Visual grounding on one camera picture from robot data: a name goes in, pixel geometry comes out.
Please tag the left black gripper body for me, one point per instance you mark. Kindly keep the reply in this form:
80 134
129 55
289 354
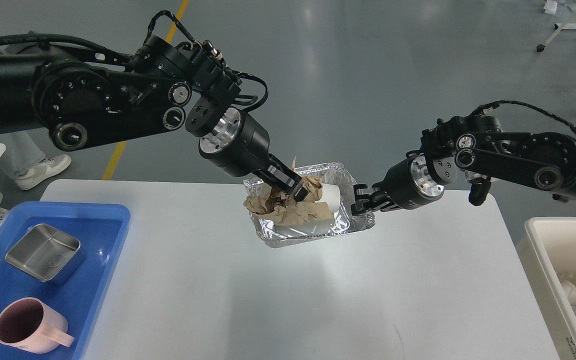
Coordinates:
238 145

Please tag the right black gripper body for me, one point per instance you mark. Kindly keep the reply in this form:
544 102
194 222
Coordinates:
408 185

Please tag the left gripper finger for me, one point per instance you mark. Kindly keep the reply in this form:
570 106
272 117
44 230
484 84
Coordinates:
281 177

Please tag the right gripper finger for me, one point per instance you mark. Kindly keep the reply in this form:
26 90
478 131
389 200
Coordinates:
370 199

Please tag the brown paper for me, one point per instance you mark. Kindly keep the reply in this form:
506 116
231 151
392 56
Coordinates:
276 206

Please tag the white paper cup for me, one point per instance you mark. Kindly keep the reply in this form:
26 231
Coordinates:
331 195

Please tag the aluminium foil tray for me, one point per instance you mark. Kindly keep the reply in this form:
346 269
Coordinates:
343 223

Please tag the small stainless steel tray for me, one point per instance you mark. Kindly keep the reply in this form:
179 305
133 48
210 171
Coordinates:
47 254

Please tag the pink mug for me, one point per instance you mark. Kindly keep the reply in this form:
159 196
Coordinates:
30 325

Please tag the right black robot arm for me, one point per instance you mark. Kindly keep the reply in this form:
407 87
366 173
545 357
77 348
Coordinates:
477 146

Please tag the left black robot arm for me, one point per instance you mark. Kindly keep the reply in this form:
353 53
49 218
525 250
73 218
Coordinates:
87 95

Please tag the white bin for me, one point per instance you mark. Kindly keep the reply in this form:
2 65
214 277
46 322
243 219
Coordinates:
548 256

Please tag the person in black hoodie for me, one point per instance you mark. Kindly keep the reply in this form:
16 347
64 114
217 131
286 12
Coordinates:
26 164

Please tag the blue plastic tray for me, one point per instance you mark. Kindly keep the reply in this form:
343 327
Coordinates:
101 229

